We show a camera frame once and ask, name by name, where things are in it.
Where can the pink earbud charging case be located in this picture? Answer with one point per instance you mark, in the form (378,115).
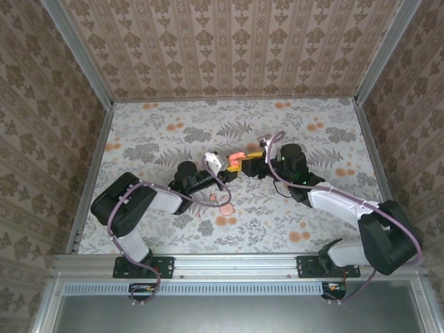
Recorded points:
(237,156)

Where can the pink round disc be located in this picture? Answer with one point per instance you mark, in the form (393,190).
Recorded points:
(227,209)

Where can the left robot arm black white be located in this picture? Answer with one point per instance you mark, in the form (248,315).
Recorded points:
(121,204)

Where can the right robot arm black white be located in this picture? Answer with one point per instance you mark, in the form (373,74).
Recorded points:
(381,236)

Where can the floral printed tablecloth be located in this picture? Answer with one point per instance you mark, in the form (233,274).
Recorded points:
(277,229)

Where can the aluminium front beam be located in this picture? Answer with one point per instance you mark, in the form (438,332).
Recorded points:
(236,265)

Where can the black connector box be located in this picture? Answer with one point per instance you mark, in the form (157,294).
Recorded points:
(334,288)
(140,288)

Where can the grey metal panel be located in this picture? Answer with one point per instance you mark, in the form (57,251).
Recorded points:
(236,315)

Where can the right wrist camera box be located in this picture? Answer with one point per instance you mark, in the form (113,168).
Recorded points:
(265,142)

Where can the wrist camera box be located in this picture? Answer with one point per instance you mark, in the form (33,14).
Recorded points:
(265,142)
(213,161)

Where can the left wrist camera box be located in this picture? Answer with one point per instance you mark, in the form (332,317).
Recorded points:
(213,161)

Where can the thin aluminium back rail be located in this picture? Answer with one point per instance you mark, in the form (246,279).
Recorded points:
(225,99)

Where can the aluminium side rail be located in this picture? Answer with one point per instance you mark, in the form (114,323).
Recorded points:
(373,145)
(92,173)

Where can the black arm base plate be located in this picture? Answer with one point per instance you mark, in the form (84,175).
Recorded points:
(307,267)
(164,267)

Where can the aluminium corner post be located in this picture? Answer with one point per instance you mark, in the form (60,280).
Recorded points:
(79,52)
(385,48)

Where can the aluminium lower frame bar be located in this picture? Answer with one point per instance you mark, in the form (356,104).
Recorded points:
(46,308)
(428,308)

